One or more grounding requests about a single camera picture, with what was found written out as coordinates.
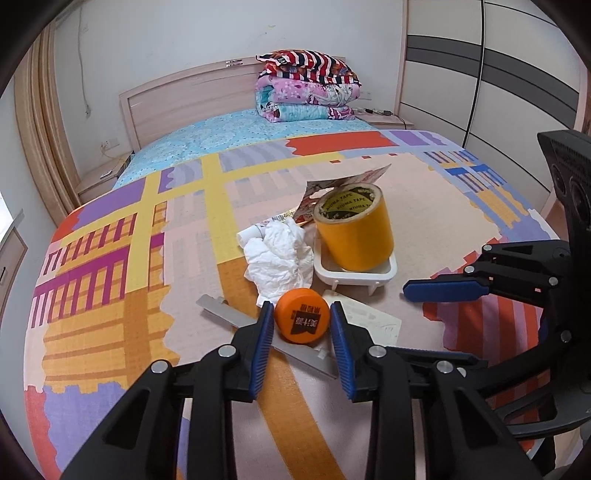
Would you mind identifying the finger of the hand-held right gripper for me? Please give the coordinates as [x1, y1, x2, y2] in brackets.
[431, 239, 573, 286]
[403, 276, 570, 325]

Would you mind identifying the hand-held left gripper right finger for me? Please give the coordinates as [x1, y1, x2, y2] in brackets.
[329, 300, 543, 480]

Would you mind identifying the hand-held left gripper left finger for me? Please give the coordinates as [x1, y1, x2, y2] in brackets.
[60, 301, 278, 480]

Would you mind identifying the orange round lid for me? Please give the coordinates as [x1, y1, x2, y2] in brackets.
[274, 287, 331, 345]

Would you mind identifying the white plastic tray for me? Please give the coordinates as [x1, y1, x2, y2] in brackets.
[313, 230, 399, 299]

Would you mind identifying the white and yellow tube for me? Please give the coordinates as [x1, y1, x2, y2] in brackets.
[236, 209, 317, 245]

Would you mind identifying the white paper card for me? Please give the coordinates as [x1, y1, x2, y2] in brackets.
[322, 290, 403, 348]

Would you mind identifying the grey plastic strip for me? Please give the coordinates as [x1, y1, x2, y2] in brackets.
[196, 294, 341, 380]

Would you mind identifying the crumpled white tissue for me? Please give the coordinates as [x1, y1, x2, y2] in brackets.
[243, 218, 316, 308]

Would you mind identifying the yellow tape roll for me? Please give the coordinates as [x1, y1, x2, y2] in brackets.
[313, 184, 395, 272]

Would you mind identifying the white and grey wardrobe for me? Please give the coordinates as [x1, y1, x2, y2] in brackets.
[399, 0, 591, 155]

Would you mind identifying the red printed snack wrapper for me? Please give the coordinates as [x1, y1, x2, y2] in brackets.
[294, 165, 393, 223]

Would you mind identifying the colourful patterned mat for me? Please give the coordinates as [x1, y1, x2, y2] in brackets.
[25, 130, 562, 480]

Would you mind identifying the light wooden nightstand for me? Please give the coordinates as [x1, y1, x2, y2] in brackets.
[76, 154, 136, 206]
[355, 110, 415, 131]

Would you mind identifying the bed with blue sheet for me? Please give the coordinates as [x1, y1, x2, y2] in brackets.
[112, 108, 376, 190]

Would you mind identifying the pink floral folded quilt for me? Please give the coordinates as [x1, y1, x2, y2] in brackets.
[255, 76, 362, 122]

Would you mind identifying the striped folded blanket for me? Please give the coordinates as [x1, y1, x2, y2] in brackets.
[256, 50, 362, 86]

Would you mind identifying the light wooden headboard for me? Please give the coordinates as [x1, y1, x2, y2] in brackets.
[119, 58, 265, 154]

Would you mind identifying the beige curtain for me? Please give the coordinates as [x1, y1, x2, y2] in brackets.
[14, 28, 82, 227]

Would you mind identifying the black charger cable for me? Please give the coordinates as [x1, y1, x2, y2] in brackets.
[362, 107, 408, 130]

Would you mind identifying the thin wall cable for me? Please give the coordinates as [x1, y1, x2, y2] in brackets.
[76, 0, 92, 117]

